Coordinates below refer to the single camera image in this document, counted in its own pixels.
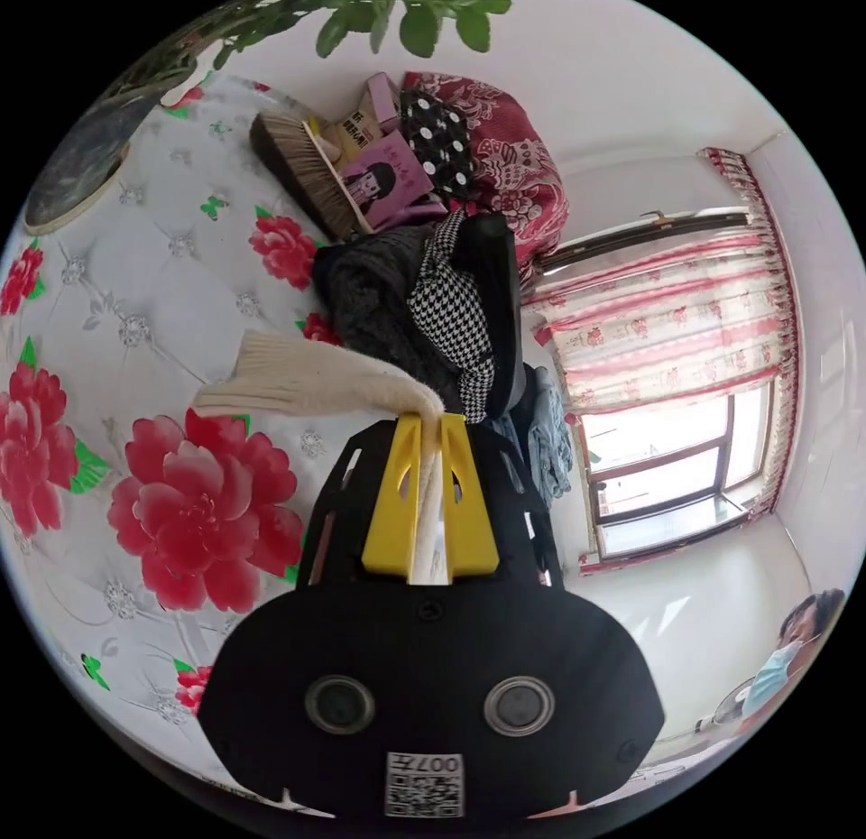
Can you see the window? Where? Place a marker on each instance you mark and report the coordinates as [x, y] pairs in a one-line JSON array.
[[649, 440]]

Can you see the beige long sleeve jacket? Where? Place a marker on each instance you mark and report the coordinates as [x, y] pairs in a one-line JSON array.
[[325, 377]]

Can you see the black white-dotted cloth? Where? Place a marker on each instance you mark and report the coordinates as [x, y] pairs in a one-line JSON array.
[[433, 142]]

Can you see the pile of clothes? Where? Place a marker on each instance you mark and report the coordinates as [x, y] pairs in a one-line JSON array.
[[379, 298]]

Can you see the bed with red floral sheet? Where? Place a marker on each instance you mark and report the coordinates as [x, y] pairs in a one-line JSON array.
[[135, 311]]

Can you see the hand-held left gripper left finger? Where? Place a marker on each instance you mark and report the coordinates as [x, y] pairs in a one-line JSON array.
[[389, 507]]

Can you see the red floral folded quilt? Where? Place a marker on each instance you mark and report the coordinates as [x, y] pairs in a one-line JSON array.
[[521, 169]]

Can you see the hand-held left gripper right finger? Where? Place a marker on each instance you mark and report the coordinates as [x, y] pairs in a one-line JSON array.
[[470, 514]]

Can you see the white fan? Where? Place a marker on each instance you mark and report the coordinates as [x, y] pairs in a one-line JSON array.
[[729, 702]]

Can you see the brown bristle brush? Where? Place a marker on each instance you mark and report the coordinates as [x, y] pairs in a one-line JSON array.
[[298, 164]]

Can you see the green potted plant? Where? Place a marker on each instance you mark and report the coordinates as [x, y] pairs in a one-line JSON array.
[[81, 155]]

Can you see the yellow printed box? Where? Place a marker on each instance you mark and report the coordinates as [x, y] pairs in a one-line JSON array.
[[352, 135]]

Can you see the pink box with cartoon print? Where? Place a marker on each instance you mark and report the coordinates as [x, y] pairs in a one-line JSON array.
[[382, 186]]

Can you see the small pink box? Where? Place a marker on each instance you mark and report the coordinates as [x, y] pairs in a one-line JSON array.
[[381, 98]]

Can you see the person's body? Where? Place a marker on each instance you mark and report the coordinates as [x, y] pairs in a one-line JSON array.
[[771, 676]]

